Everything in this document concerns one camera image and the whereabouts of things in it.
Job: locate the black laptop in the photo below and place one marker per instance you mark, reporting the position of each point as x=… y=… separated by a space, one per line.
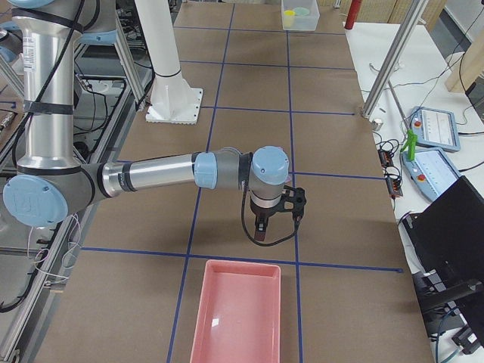
x=448 y=235

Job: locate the red cylinder bottle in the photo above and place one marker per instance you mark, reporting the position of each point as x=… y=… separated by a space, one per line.
x=352 y=15

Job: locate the pink plastic bin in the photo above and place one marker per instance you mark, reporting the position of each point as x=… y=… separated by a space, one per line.
x=239 y=315

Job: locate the small metal cylinder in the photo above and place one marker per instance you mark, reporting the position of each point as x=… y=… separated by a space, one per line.
x=376 y=124

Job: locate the aluminium frame post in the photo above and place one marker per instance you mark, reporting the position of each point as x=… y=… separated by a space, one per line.
x=402 y=36

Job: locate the near blue teach pendant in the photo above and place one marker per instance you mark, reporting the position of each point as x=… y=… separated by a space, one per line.
x=431 y=170

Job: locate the yellow plastic cup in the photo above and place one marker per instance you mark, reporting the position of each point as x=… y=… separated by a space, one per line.
x=288 y=15

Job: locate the pale green bowl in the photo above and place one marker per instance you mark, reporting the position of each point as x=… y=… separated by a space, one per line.
x=301 y=11

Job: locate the blue teach pendant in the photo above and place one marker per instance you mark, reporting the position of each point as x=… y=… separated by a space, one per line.
x=431 y=170
x=435 y=128

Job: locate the clear plastic storage box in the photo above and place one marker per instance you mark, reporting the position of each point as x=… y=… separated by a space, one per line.
x=305 y=24

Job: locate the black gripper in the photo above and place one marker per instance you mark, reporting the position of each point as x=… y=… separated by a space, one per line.
x=262 y=212

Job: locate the reacher grabber tool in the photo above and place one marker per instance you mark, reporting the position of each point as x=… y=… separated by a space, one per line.
x=411 y=137

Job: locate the far blue teach pendant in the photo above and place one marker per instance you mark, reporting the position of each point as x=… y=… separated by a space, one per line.
x=435 y=128

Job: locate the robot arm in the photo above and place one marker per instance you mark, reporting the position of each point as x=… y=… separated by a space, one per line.
x=51 y=184

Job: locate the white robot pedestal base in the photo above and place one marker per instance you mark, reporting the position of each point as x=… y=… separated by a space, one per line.
x=172 y=100

